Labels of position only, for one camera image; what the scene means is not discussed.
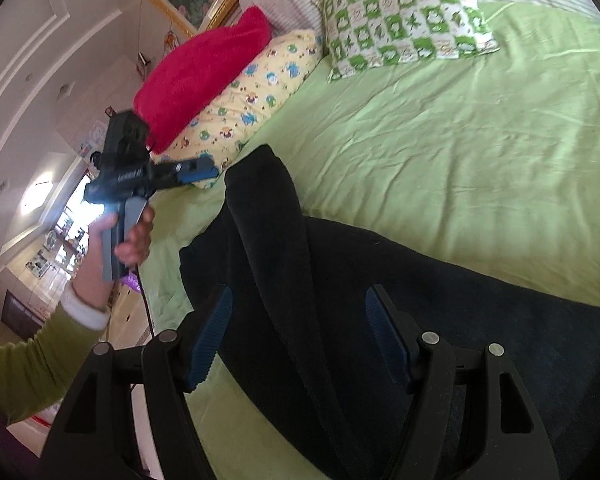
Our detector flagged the green white patterned pillow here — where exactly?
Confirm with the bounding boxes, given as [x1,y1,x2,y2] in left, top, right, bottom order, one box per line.
[321,0,500,80]

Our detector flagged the yellow cartoon print pillow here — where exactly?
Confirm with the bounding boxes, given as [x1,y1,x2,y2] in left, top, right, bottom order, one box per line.
[149,29,323,174]

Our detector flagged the green sleeve left forearm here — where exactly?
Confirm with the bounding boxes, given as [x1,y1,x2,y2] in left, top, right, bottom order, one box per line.
[0,284,110,426]

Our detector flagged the black cable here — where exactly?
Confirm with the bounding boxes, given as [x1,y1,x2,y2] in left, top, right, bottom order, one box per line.
[134,266,157,340]

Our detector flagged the red fluffy pillow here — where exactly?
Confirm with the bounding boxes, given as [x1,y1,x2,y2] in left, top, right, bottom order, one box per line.
[133,6,272,154]

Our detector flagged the left hand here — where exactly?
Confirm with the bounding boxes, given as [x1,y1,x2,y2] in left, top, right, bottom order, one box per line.
[72,204,157,311]

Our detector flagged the black fleece pants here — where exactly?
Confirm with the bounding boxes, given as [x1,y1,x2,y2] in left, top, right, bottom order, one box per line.
[180,146,600,479]

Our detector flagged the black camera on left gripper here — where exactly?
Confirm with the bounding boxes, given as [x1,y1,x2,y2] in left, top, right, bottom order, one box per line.
[100,110,149,168]

